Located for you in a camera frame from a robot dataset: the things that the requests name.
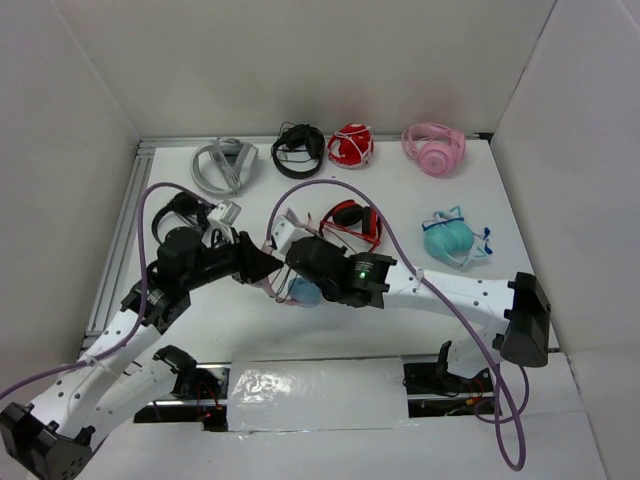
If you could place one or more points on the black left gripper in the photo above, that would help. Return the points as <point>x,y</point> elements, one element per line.
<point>251,264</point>

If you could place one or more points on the pink blue cat ear headphones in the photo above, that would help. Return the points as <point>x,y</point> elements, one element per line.
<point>297,291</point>

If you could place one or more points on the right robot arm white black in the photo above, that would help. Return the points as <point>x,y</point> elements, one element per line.
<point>507,320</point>

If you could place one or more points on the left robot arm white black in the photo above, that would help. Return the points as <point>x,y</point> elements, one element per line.
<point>58,432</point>

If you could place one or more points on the black small headphones left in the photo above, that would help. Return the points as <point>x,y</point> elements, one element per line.
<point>187,207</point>

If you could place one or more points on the grey white headphones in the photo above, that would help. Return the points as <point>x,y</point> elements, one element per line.
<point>233,158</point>

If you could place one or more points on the red black headphones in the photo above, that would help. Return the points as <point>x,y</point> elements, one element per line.
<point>349,217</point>

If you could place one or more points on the black headphones back row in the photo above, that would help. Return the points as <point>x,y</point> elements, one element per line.
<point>298,144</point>

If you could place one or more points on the red white wrapped headphones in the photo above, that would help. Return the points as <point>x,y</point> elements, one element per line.
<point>351,147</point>

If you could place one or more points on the teal cat ear headphones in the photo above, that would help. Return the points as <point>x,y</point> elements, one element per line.
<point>448,238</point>

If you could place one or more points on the pink round headphones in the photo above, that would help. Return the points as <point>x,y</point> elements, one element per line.
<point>436,148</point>

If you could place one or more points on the shiny white cover plate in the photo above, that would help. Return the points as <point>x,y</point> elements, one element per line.
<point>288,396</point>

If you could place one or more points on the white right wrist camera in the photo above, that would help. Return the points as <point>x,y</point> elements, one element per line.
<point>285,232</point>

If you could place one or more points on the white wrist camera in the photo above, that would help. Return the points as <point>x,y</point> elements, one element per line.
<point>285,232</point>
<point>223,216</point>

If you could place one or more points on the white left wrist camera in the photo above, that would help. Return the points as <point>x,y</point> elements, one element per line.
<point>223,216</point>

